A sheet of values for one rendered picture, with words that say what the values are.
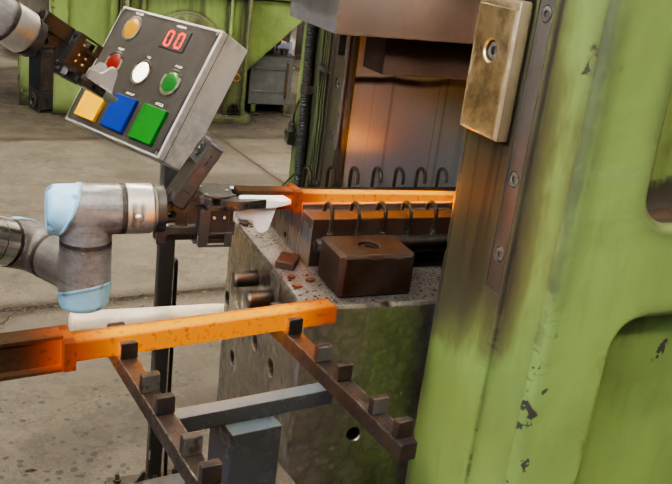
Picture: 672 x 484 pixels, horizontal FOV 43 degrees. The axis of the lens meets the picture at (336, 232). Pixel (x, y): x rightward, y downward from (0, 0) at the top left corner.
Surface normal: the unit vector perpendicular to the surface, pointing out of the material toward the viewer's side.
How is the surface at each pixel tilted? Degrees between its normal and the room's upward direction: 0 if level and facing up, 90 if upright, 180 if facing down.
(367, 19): 90
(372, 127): 90
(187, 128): 90
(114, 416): 0
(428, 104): 90
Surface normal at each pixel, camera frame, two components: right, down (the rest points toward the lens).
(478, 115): -0.92, 0.02
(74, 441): 0.12, -0.94
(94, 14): 0.36, 0.35
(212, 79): 0.72, 0.31
